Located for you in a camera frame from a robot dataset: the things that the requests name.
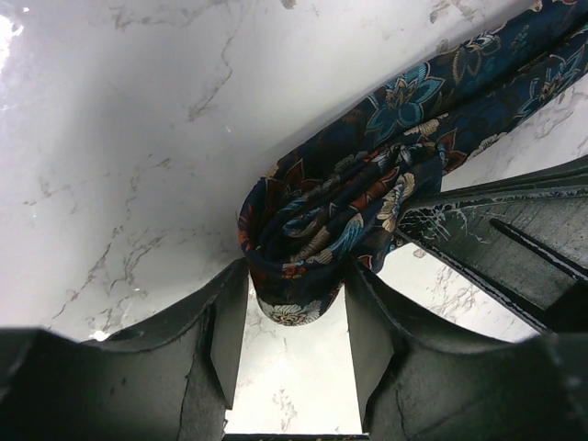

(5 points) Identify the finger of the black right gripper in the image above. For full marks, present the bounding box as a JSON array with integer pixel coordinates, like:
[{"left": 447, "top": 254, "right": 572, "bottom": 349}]
[{"left": 396, "top": 157, "right": 587, "bottom": 333}]

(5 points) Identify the navy floral necktie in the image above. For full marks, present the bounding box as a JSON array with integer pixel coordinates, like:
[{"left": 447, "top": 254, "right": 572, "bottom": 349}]
[{"left": 238, "top": 1, "right": 587, "bottom": 326}]

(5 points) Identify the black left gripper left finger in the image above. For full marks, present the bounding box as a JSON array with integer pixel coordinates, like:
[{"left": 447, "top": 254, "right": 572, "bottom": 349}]
[{"left": 1, "top": 259, "right": 249, "bottom": 440}]

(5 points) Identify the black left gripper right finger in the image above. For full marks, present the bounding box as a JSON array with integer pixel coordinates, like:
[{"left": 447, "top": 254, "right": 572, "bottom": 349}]
[{"left": 345, "top": 258, "right": 587, "bottom": 440}]

